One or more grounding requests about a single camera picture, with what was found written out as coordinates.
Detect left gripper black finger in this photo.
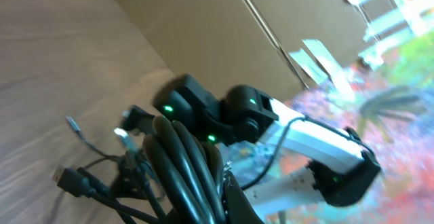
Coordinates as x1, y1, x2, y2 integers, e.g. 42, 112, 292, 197
222, 170, 263, 224

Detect black cable bundle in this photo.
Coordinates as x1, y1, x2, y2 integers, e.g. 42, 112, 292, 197
52, 115, 228, 224

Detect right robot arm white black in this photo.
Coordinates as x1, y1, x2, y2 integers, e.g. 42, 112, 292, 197
153, 75, 381, 214

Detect brown cardboard panel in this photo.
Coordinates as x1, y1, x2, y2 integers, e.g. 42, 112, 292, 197
98, 0, 401, 102

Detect colourful painted backdrop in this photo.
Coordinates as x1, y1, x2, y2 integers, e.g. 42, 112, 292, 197
216, 0, 434, 224

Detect white tape strips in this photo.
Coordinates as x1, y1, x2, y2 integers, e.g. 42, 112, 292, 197
288, 0, 434, 96

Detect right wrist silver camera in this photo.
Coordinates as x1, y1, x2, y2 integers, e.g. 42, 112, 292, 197
113, 105, 155, 151

